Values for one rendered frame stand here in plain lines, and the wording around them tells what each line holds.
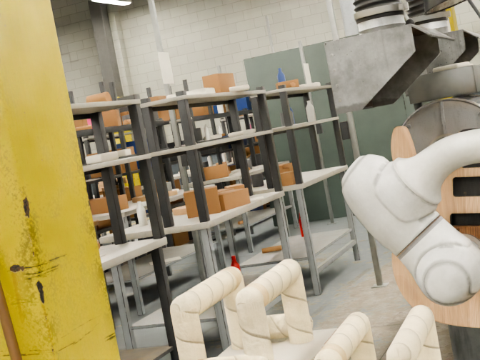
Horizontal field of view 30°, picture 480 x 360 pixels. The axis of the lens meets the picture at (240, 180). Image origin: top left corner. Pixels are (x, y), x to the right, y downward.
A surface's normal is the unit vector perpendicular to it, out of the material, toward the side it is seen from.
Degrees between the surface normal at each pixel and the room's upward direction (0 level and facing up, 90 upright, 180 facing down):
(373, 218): 103
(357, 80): 90
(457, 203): 88
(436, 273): 84
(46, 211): 90
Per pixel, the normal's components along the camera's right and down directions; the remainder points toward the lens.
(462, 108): -0.22, -0.35
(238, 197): 0.81, -0.12
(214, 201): 0.02, 0.05
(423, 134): -0.47, 0.03
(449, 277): -0.25, 0.03
